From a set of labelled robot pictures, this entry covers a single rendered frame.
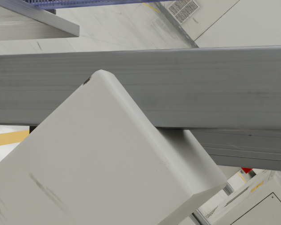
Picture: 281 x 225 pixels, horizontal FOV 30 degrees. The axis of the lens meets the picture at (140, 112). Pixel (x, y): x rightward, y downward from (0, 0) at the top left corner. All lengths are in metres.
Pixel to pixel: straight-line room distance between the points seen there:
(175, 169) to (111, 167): 0.02
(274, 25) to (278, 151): 8.91
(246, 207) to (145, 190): 1.84
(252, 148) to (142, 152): 0.34
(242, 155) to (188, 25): 9.11
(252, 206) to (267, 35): 7.51
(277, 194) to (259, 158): 1.48
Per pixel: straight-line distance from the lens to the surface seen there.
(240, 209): 2.03
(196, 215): 2.02
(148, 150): 0.18
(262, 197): 2.01
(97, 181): 0.19
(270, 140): 0.52
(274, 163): 0.52
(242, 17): 9.48
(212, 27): 9.53
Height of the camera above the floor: 0.89
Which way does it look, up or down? 14 degrees down
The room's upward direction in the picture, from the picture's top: 48 degrees clockwise
